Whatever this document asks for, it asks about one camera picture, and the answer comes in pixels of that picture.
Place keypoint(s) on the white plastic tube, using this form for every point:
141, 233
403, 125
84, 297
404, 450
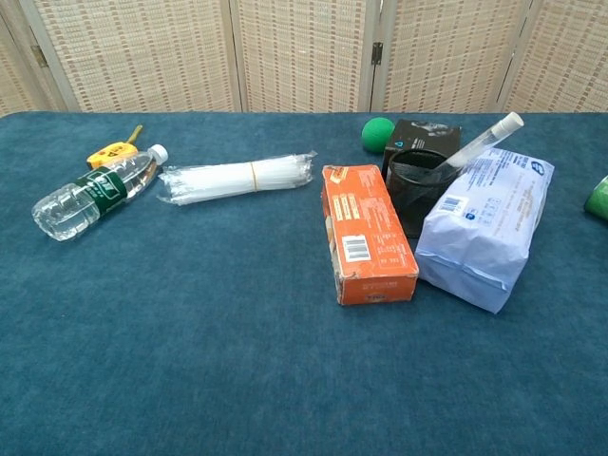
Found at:
480, 142

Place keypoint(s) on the black cardboard box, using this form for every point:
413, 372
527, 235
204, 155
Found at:
427, 135

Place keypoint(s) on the clear water bottle green label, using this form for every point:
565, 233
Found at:
90, 190

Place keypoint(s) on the green plastic object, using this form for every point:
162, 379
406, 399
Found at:
598, 197

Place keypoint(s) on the brass screen hinge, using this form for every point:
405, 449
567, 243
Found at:
39, 54

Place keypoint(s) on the bundle of white plastic straws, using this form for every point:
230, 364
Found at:
223, 179

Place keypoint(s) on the pale blue tissue pack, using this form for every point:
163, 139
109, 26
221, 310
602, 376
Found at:
484, 228

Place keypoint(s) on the green ball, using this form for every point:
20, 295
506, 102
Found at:
377, 135

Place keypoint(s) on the dark metal screen hinge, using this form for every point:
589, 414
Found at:
377, 52

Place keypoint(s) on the orange cardboard box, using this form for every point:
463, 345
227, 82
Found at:
368, 223

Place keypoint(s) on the black mesh pen holder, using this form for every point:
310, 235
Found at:
413, 199

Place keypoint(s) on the blue tablecloth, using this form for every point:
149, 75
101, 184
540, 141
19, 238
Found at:
214, 332

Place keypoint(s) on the yellow rubber band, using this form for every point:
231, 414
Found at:
255, 176

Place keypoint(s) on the woven folding screen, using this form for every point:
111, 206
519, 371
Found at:
142, 52

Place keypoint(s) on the yellow tape measure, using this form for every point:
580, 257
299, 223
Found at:
111, 153

